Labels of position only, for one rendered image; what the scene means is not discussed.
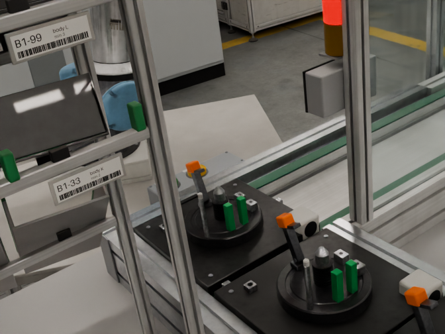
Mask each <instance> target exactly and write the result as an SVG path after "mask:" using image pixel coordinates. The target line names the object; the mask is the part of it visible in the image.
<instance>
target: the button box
mask: <svg viewBox="0 0 445 334"><path fill-rule="evenodd" d="M243 161H245V160H243V159H242V158H240V157H238V156H236V155H234V154H232V153H230V152H228V151H226V152H224V153H222V154H220V155H218V156H215V157H213V158H211V159H208V160H206V161H204V162H202V163H200V164H202V165H204V166H205V167H206V171H207V172H206V174H204V175H203V176H201V177H202V179H203V180H206V179H207V178H210V177H211V176H214V175H216V174H218V173H220V172H222V171H224V170H227V169H229V168H231V167H233V166H235V165H237V164H239V163H241V162H243ZM175 177H176V178H177V179H178V183H179V185H178V187H177V188H178V191H179V192H180V191H181V190H184V189H186V188H188V187H190V186H192V185H195V184H194V181H193V178H192V177H190V176H188V174H187V169H186V170H183V171H182V172H180V173H178V174H176V175H175ZM147 190H148V196H149V199H150V205H152V204H154V203H156V202H158V201H159V199H158V193H157V189H156V183H155V184H153V185H151V186H149V187H147Z"/></svg>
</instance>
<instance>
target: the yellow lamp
mask: <svg viewBox="0 0 445 334"><path fill-rule="evenodd" d="M323 25H324V48H325V53H326V54H327V55H329V56H343V39H342V25H328V24H326V23H323Z"/></svg>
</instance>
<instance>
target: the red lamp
mask: <svg viewBox="0 0 445 334"><path fill-rule="evenodd" d="M322 13H323V22H324V23H326V24H328V25H341V24H342V9H341V0H322Z"/></svg>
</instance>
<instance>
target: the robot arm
mask: <svg viewBox="0 0 445 334"><path fill-rule="evenodd" d="M90 17H91V23H92V26H93V32H94V35H95V40H92V52H93V63H94V66H95V71H96V74H97V79H98V83H99V88H100V91H101V97H102V100H103V105H104V108H105V113H106V117H107V122H108V125H109V130H110V134H111V136H115V135H117V134H119V133H123V132H125V131H127V130H129V129H131V128H132V127H131V124H130V118H129V114H128V109H127V103H130V102H132V101H137V102H138V96H137V92H136V87H135V83H134V77H133V73H132V68H131V64H130V58H129V54H128V48H127V45H126V38H125V35H124V29H123V23H122V19H121V13H120V10H119V4H118V0H116V1H112V2H109V3H105V4H102V5H98V6H95V7H91V8H90ZM59 76H60V80H64V79H68V78H72V77H75V76H77V72H76V68H75V64H74V63H71V64H68V65H67V66H64V67H63V68H62V69H61V70H60V72H59Z"/></svg>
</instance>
